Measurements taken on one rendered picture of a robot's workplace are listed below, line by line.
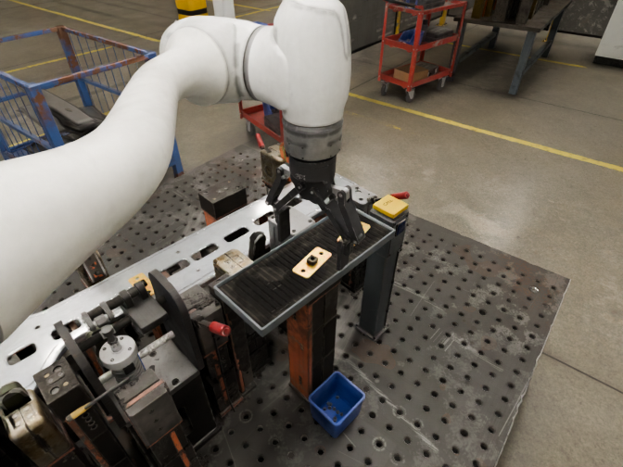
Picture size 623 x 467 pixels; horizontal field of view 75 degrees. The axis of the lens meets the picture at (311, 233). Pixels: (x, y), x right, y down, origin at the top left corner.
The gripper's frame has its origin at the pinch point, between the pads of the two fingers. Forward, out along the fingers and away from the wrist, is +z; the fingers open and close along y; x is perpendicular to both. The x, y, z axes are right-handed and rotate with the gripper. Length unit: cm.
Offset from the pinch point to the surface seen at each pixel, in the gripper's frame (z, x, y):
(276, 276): 4.1, -7.0, -3.3
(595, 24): 89, 715, -9
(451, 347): 50, 34, 26
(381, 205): 4.0, 25.0, 1.8
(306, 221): 9.0, 14.9, -12.5
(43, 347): 20, -39, -40
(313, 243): 4.1, 4.9, -3.2
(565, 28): 99, 716, -46
